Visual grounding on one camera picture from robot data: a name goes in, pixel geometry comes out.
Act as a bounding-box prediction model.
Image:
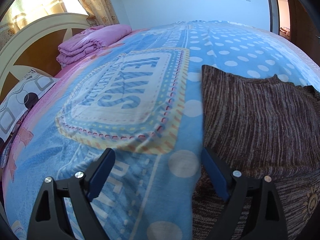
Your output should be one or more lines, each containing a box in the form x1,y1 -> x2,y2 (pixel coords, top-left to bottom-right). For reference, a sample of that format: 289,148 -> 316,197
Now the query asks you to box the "brown knitted sweater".
193,65 -> 319,239

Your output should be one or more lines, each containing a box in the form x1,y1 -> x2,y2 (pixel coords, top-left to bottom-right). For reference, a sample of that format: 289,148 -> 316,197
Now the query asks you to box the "patterned white pillow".
1,69 -> 58,144

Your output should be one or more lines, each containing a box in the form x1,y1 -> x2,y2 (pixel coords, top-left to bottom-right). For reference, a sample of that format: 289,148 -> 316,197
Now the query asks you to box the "blue polka dot blanket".
3,21 -> 319,239

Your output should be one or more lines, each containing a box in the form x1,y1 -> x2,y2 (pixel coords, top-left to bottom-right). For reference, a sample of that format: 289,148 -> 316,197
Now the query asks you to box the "cream wooden headboard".
1,13 -> 90,101

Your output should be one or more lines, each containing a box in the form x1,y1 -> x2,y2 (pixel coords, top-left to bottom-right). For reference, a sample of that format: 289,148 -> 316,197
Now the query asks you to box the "folded pink quilt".
56,24 -> 132,67

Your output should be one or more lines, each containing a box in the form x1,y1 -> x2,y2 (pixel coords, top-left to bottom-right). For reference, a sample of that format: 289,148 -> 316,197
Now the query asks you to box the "brown wooden door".
288,0 -> 319,65

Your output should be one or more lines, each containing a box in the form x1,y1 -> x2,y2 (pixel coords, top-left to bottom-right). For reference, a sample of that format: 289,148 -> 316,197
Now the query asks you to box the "yellow curtain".
1,0 -> 119,47

